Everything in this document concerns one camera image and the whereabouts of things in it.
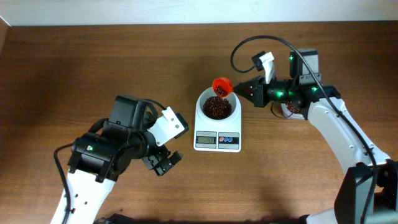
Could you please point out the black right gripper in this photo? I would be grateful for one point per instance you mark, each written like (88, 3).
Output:
(259, 92)

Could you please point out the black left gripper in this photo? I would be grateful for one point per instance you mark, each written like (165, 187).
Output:
(161, 168)

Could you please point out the red plastic measuring scoop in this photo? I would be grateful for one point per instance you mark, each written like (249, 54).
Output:
(222, 87)

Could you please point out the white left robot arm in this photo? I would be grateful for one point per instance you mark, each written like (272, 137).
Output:
(82, 196)

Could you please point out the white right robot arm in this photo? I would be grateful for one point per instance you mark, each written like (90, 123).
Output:
(368, 193)

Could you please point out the white digital kitchen scale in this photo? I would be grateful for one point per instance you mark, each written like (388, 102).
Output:
(217, 136)

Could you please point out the red beans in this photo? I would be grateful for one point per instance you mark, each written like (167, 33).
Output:
(218, 107)

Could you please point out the white round bowl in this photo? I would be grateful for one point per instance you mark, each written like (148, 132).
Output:
(202, 99)

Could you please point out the clear plastic bean container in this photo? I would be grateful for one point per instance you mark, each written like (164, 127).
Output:
(287, 113)

